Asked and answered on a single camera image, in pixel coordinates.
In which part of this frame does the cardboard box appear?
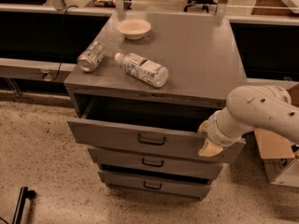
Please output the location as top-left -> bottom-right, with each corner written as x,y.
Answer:
253,86 -> 299,188

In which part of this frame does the black stand bottom left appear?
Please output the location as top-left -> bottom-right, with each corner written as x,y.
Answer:
12,187 -> 36,224

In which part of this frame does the black cable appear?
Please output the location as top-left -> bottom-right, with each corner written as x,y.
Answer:
43,5 -> 79,82

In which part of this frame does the grey middle drawer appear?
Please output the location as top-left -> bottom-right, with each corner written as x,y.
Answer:
88,147 -> 223,180

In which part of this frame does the wooden counter top right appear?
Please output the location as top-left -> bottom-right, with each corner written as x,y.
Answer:
251,0 -> 298,17

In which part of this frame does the grey drawer cabinet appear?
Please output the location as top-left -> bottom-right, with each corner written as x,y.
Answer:
64,10 -> 249,202

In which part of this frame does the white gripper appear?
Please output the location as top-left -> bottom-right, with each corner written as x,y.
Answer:
198,110 -> 242,157

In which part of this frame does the clear plastic water bottle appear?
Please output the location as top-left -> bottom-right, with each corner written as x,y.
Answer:
114,52 -> 169,88

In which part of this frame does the beige bowl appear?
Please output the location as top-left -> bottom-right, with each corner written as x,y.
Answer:
117,19 -> 151,40

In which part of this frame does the black office chair base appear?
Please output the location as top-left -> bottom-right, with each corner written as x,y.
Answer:
183,0 -> 217,13

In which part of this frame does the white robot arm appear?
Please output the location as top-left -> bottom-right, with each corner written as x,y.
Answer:
198,86 -> 299,157

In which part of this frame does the silver can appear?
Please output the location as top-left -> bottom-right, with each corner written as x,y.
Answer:
77,41 -> 106,73

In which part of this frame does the grey top drawer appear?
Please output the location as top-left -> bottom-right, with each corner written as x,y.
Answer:
66,96 -> 247,165

